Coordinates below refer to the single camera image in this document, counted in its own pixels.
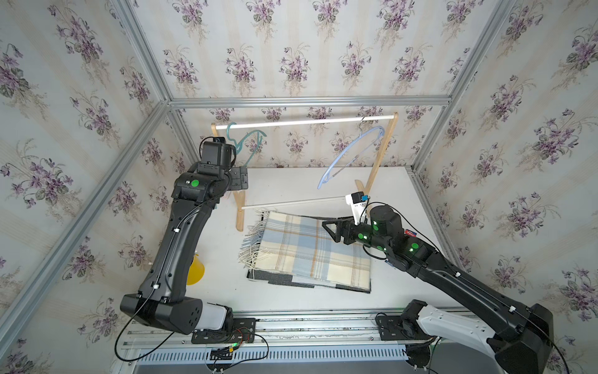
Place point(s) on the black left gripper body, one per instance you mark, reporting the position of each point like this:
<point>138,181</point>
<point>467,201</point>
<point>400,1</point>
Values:
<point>237,180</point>

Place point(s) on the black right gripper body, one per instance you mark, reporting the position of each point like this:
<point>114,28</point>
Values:
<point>362,234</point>

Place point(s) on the teal plastic hanger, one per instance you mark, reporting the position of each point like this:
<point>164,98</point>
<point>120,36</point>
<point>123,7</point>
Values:
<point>254,139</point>

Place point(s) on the plaid blue cream scarf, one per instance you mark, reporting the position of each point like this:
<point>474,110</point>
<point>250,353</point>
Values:
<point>308,248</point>

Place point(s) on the light blue plastic hanger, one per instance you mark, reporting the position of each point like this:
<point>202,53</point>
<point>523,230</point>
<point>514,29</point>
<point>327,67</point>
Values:
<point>352,152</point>

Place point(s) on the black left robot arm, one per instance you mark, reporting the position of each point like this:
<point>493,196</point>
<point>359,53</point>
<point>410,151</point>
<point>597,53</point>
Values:
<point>161,300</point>

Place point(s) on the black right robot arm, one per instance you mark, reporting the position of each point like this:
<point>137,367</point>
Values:
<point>518,337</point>

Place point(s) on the black white checkered scarf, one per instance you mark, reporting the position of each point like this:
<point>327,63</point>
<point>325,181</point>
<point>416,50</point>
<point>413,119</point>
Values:
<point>280,279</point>

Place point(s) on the wooden clothes rack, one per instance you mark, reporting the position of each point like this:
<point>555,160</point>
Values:
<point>299,146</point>

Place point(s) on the yellow pencil cup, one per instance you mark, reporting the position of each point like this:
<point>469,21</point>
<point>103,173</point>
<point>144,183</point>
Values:
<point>196,271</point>

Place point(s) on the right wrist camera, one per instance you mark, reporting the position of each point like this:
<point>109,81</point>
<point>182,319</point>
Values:
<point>357,202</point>

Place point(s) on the aluminium front rail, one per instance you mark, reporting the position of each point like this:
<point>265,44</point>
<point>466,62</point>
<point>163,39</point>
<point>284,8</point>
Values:
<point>349,328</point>

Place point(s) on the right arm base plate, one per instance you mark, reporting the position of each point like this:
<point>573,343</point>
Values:
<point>395,328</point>

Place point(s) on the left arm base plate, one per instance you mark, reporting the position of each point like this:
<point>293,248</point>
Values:
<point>238,330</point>

